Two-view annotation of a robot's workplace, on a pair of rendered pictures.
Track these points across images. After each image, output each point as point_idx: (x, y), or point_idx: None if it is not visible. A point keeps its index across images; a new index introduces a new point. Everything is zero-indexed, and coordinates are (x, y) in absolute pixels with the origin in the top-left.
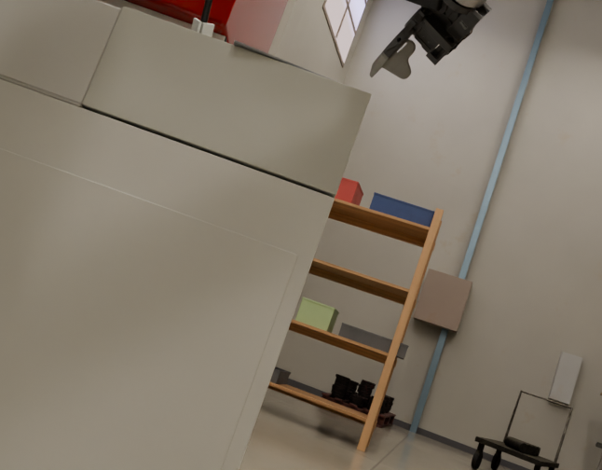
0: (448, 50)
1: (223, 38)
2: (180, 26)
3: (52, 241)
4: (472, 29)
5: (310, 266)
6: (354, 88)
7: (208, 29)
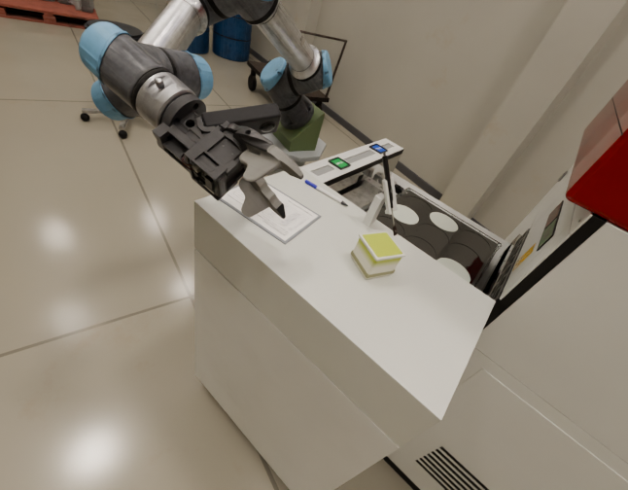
0: (196, 182)
1: (586, 217)
2: (279, 172)
3: None
4: (181, 157)
5: (194, 272)
6: (203, 197)
7: (383, 184)
